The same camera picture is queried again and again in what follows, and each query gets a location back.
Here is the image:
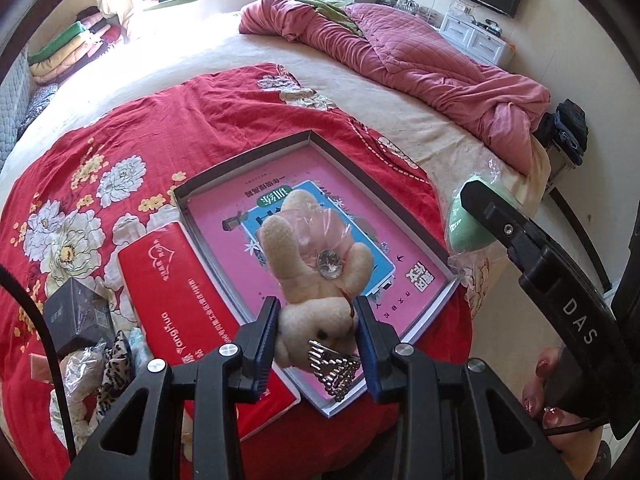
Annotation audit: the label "leopard print cloth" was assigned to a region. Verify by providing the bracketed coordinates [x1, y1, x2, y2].
[89, 330, 134, 429]

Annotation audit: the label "clear plastic bag pink item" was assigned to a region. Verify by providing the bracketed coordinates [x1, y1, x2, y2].
[61, 342, 106, 452]

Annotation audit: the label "green sponge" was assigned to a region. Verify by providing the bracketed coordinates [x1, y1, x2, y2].
[446, 174, 522, 254]

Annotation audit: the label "beige plush bear pink dress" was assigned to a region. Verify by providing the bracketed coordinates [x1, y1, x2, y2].
[258, 188, 374, 373]

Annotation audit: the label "right hand red nails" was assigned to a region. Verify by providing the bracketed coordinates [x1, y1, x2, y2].
[521, 347, 602, 479]

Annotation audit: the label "red flat gift box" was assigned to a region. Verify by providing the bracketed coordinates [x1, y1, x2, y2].
[117, 221, 302, 442]

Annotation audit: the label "dark grey square box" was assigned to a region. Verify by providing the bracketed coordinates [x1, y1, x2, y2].
[43, 278, 115, 360]

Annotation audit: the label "pink book in tray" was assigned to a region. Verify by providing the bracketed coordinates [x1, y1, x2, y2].
[186, 145, 450, 403]

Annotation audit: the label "dark clothes pile on chair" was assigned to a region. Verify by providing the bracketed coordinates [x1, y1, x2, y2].
[533, 99, 589, 166]

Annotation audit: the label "beige bed sheet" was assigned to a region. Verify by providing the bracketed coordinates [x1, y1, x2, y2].
[1, 15, 550, 298]

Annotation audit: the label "red floral bed cover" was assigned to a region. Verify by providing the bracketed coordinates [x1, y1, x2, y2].
[1, 63, 472, 479]

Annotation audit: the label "pink quilted duvet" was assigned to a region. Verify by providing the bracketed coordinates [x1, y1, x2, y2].
[239, 0, 550, 176]

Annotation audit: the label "white drawer cabinet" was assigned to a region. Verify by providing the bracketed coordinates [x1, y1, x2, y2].
[438, 13, 515, 70]

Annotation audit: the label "grey quilted headboard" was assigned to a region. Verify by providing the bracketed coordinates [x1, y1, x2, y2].
[0, 48, 32, 168]

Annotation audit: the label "stack of folded blankets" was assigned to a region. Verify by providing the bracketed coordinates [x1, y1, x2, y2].
[27, 6, 125, 87]

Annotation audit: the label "black cable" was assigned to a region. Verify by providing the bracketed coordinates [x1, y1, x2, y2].
[0, 262, 78, 463]

